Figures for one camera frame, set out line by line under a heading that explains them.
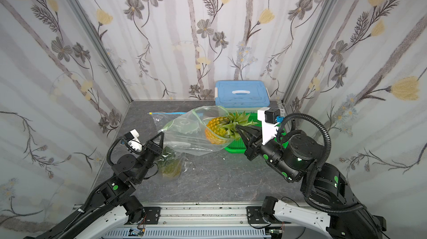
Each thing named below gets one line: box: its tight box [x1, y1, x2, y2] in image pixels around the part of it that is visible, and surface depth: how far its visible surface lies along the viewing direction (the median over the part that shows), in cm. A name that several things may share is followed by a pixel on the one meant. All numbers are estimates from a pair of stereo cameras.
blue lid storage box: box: [214, 80, 271, 114], surface depth 103 cm
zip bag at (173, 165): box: [157, 146, 196, 182], surface depth 80 cm
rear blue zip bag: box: [147, 112, 188, 131], surface depth 79 cm
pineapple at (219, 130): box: [205, 110, 258, 146], surface depth 50 cm
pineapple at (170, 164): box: [157, 146, 182, 179], surface depth 78 cm
